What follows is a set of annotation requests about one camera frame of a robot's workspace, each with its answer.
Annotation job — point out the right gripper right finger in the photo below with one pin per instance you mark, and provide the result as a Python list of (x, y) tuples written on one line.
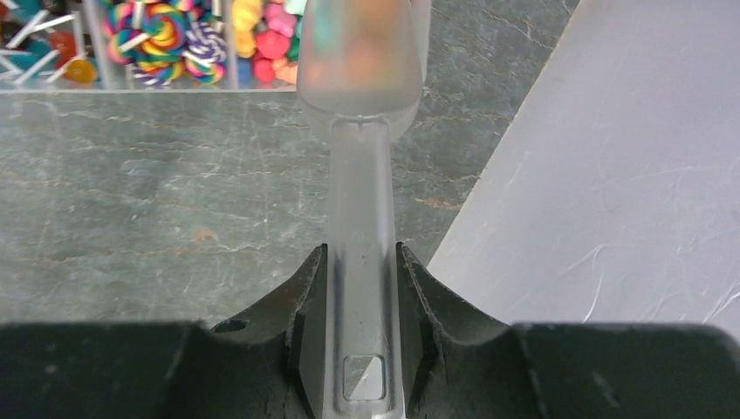
[(458, 362)]

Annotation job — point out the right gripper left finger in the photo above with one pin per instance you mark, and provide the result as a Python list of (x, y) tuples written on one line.
[(164, 369)]

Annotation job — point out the clear plastic scoop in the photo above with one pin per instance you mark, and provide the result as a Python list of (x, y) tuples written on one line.
[(363, 377)]

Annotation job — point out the popsicle candies in scoop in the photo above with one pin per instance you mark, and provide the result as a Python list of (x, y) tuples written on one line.
[(358, 46)]

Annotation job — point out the clear compartment candy tray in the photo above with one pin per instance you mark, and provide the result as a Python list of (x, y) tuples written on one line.
[(132, 45)]

